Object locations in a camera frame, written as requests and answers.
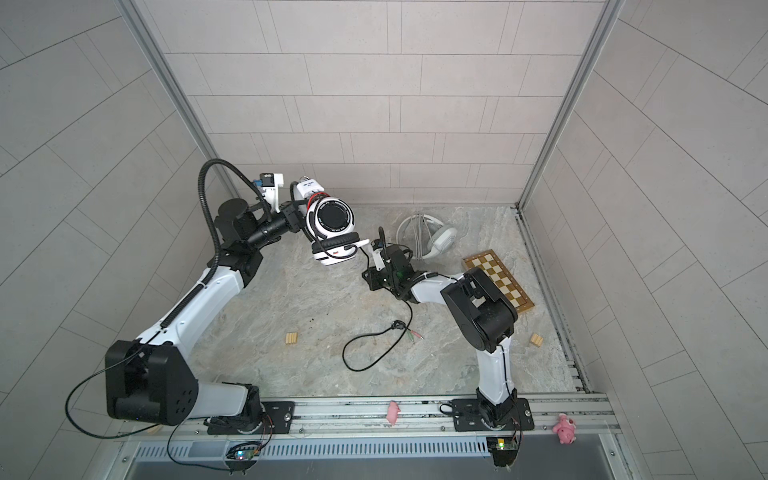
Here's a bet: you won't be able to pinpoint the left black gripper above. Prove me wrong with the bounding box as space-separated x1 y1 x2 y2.
243 202 320 254

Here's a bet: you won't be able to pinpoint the black red headphone cable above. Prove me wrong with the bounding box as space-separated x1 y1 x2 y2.
308 236 424 373

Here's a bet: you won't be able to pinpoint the white grey headphones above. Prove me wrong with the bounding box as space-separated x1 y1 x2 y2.
396 213 458 260

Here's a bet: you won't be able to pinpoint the black white headphones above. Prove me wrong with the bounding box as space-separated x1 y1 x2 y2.
290 178 370 266

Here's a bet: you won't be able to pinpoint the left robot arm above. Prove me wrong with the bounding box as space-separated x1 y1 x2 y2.
105 199 304 435

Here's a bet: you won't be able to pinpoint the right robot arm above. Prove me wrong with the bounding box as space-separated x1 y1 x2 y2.
362 238 534 432

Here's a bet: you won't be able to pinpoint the wooden chessboard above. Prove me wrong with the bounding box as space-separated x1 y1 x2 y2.
462 250 535 313

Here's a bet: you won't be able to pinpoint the small wooden block right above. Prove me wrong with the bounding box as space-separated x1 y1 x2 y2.
530 333 544 348

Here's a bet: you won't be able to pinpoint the right controller board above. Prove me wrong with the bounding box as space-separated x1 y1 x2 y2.
486 437 520 468

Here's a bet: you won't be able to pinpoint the controller board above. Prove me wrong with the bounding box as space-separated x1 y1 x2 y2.
486 437 520 468
225 441 262 462

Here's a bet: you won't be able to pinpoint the left controller board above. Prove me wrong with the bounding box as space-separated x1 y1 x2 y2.
225 441 262 462

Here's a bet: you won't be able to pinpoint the pink plush toy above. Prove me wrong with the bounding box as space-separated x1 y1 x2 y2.
552 413 576 445

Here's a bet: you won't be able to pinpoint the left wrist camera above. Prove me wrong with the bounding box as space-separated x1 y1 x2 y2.
258 173 284 213

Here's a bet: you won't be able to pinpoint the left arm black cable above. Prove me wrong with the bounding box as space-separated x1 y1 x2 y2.
64 158 271 440

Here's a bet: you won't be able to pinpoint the pink clip on rail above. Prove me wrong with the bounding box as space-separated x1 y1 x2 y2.
386 400 401 426

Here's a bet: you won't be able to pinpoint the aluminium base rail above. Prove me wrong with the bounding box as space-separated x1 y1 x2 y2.
143 392 621 440

